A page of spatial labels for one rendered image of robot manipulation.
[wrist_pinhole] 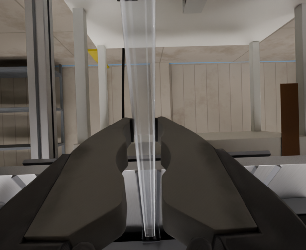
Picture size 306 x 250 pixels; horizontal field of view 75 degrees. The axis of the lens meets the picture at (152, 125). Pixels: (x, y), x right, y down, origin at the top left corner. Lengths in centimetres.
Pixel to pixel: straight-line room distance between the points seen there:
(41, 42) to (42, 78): 7
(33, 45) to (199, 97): 317
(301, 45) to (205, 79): 291
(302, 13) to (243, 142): 40
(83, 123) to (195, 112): 299
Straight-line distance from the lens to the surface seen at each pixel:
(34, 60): 51
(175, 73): 351
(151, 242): 32
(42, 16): 53
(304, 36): 76
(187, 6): 58
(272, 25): 89
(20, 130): 396
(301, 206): 30
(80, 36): 64
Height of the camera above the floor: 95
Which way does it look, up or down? 1 degrees up
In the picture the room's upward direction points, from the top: 178 degrees clockwise
